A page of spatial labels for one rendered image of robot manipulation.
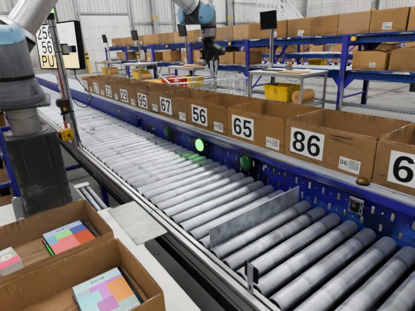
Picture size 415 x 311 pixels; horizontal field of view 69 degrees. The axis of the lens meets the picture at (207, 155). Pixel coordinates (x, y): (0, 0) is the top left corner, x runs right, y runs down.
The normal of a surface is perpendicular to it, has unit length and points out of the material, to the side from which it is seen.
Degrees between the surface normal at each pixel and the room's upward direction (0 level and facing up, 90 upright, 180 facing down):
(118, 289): 0
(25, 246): 0
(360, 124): 89
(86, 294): 0
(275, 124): 90
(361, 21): 90
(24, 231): 89
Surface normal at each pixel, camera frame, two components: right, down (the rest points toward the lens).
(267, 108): -0.79, 0.25
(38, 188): 0.59, 0.25
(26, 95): 0.70, -0.09
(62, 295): -0.05, -0.94
